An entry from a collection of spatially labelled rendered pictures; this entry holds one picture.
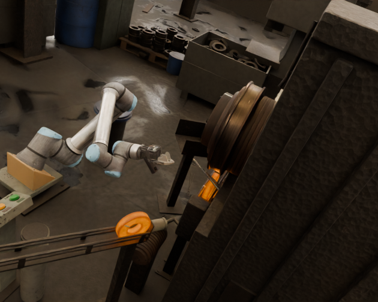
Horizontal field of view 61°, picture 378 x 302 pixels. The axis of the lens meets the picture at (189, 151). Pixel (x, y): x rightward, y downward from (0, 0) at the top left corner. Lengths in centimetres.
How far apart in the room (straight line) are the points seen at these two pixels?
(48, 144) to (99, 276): 93
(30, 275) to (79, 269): 41
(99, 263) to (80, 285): 18
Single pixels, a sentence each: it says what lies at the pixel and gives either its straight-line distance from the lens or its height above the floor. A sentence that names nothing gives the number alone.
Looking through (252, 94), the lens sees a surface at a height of 133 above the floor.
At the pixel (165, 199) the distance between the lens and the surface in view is 265.
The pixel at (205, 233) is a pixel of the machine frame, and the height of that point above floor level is 87.
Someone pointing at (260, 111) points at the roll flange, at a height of 129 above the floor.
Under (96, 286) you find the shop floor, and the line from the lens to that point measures 211.
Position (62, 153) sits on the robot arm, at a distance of 240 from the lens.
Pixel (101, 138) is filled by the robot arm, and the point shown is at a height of 74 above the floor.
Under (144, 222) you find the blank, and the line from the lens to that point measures 146.
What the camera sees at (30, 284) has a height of 18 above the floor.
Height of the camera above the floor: 182
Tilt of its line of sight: 33 degrees down
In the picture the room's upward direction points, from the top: 21 degrees clockwise
